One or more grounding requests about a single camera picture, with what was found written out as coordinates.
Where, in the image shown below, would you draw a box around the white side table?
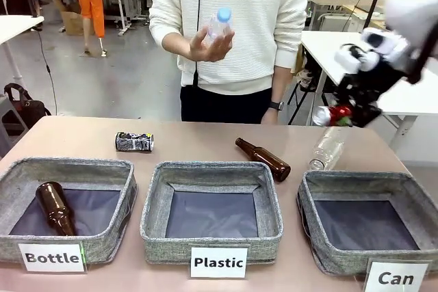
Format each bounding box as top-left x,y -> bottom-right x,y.
0,14 -> 45,81

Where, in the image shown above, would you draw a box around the grey fabric basket labelled Bottle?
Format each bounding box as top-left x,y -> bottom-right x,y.
0,157 -> 138,265

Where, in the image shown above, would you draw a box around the grey fabric basket labelled Plastic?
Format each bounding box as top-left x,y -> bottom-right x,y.
140,161 -> 284,265

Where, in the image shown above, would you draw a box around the black floor cable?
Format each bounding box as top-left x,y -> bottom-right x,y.
36,29 -> 60,116

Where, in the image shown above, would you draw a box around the person's left hand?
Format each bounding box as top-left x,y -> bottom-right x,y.
260,107 -> 280,125

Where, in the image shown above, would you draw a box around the black brown bag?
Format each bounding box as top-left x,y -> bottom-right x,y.
3,83 -> 52,135

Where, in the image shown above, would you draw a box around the brown cardboard box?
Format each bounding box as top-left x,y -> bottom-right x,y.
60,10 -> 95,36

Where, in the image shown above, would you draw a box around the clear bottle with blue cap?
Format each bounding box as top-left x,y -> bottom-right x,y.
204,7 -> 235,49

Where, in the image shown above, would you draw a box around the white Can label card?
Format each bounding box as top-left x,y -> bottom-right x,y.
363,260 -> 430,292

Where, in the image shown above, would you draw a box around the crushed red white can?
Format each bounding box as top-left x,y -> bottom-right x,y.
311,104 -> 353,127

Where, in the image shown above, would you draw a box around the white Bottle label card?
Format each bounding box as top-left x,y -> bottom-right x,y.
17,243 -> 86,274

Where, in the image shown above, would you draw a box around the person's right forearm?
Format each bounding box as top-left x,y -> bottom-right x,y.
150,14 -> 192,57

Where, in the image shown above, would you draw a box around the bystander in orange trousers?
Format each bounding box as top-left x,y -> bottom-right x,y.
36,0 -> 128,57

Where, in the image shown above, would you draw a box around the white Plastic label card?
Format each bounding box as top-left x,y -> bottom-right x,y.
190,245 -> 248,280

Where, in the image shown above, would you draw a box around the large white table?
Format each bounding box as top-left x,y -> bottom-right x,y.
300,29 -> 438,162

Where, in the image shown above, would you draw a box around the brown glass beer bottle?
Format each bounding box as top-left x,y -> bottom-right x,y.
235,137 -> 292,183
35,181 -> 77,237

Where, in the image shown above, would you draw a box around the clear plastic bottle without cap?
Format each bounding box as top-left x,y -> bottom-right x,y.
308,126 -> 346,172

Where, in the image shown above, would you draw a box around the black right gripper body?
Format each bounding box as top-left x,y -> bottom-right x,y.
334,72 -> 383,128

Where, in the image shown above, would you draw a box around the person's dark trousers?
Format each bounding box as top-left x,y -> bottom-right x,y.
179,85 -> 275,125

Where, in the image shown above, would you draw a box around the person's left forearm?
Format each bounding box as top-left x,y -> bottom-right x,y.
268,28 -> 306,105

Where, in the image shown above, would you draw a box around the grey fabric basket labelled Can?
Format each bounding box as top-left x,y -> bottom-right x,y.
296,170 -> 438,276

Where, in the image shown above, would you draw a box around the person's white sweater torso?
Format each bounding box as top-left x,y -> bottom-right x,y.
149,0 -> 311,96

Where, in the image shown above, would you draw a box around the crushed black white can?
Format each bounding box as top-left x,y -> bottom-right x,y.
115,131 -> 155,152

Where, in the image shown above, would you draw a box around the person's right hand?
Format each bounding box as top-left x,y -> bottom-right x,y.
188,26 -> 236,63

